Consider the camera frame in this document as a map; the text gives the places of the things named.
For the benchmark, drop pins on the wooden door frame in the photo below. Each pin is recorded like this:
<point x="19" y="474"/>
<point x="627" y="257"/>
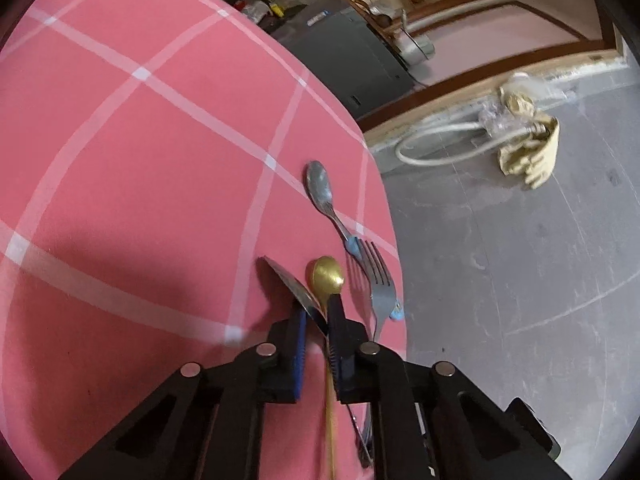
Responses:
<point x="500" y="72"/>

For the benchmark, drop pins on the yellow cloth bag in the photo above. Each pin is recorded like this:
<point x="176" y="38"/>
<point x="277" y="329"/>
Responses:
<point x="535" y="150"/>

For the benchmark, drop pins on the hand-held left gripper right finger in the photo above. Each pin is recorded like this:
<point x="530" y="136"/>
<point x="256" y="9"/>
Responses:
<point x="335" y="355"/>

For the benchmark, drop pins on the silver fork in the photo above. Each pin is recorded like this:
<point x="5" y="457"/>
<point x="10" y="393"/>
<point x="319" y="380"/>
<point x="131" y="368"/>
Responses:
<point x="382" y="295"/>

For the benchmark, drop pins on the white plastic bag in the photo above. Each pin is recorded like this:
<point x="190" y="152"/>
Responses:
<point x="256" y="9"/>

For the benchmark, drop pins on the metal pot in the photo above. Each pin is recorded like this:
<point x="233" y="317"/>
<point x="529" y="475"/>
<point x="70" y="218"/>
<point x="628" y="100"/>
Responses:
<point x="415" y="47"/>

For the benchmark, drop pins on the gold spoon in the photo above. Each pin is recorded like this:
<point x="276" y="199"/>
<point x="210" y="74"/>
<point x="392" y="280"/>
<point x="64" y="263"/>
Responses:
<point x="327" y="275"/>

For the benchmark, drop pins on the pink plaid tablecloth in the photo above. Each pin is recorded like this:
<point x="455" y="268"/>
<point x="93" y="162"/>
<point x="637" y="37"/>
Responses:
<point x="150" y="185"/>

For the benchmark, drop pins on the crumpled clear plastic wrap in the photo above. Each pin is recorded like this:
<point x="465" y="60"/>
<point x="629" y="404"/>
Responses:
<point x="495" y="115"/>

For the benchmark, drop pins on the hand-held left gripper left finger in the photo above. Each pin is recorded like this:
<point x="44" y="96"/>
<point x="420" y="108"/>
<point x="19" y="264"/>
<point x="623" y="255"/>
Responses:
<point x="299" y="355"/>

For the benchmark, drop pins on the grey cabinet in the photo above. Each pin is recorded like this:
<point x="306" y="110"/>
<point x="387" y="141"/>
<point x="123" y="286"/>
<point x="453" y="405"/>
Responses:
<point x="350" y="60"/>

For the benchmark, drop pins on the silver table knife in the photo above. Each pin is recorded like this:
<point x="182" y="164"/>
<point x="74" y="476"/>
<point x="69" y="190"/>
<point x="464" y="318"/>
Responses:
<point x="295" y="287"/>

